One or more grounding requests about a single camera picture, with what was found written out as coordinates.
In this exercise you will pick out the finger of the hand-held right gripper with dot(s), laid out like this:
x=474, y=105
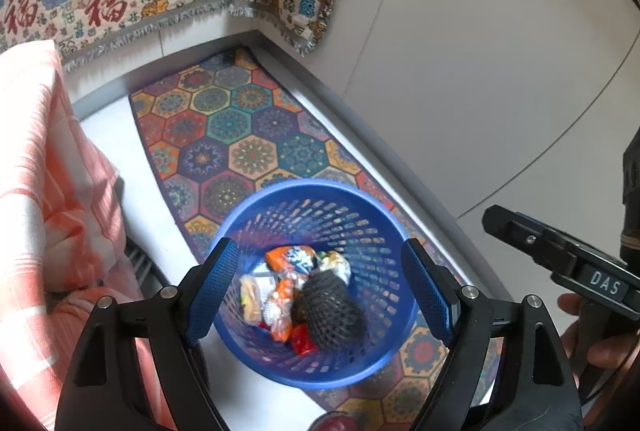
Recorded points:
x=520, y=233

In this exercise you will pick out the person's right hand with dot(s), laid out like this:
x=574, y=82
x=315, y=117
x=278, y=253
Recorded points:
x=607, y=353

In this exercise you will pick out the colourful hexagon floor mat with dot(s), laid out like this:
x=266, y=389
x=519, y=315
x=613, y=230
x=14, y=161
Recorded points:
x=250, y=131

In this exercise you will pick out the dark red object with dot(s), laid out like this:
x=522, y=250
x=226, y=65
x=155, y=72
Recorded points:
x=335, y=423

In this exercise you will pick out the orange white striped tablecloth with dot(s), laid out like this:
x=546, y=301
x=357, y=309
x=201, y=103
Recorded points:
x=35, y=161

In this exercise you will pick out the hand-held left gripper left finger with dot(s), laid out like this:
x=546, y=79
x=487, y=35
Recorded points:
x=215, y=291

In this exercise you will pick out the blue plastic mesh basket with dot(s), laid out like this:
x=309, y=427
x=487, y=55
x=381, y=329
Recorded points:
x=350, y=228

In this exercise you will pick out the black foam net sleeve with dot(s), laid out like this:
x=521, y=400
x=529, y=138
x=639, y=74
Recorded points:
x=327, y=311

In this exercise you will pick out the clear cream snack wrapper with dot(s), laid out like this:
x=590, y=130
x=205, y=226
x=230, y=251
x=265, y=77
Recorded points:
x=251, y=298

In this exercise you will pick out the crushed orange can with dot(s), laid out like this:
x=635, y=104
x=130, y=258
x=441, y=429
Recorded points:
x=290, y=258

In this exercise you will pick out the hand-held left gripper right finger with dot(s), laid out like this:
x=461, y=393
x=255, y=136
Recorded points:
x=425, y=291

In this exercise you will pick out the person's dark clothing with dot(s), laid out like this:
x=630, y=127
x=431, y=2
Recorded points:
x=631, y=201

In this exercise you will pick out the orange snack wrapper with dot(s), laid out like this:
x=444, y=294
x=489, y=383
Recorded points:
x=285, y=306

